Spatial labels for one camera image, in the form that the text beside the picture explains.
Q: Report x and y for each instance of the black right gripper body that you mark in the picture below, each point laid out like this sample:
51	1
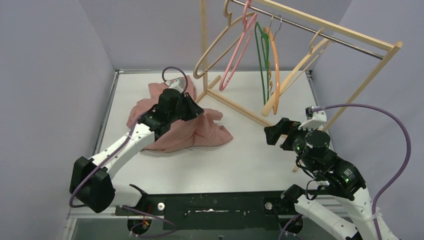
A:
295	138

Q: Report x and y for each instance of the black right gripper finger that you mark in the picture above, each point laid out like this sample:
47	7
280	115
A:
283	126
273	134

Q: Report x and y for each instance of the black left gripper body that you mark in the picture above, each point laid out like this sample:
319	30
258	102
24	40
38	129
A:
185	108

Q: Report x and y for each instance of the pink shorts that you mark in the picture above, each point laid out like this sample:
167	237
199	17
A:
203	131

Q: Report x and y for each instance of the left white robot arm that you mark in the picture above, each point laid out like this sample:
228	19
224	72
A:
92	178

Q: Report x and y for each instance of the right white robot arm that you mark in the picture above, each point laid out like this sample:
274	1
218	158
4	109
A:
335	177

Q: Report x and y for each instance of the orange plastic hanger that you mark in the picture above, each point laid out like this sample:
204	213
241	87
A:
271	39

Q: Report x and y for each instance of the beige wooden hanger right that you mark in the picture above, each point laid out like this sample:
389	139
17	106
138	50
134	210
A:
314	52

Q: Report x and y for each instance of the green plastic hanger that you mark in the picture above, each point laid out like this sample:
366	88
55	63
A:
263	51

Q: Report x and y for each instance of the pink plastic hanger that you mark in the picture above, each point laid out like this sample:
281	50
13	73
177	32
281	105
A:
248	20

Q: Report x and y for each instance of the wooden clothes rack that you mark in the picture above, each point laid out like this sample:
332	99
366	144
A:
201	69

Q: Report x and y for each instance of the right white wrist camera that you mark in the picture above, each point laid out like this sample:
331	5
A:
316	117

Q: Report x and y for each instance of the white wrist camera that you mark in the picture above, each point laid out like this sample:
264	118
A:
316	117
180	84

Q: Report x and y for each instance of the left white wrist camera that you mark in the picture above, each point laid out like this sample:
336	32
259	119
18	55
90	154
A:
180	84

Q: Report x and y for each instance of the black metal base frame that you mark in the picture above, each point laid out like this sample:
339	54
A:
219	211

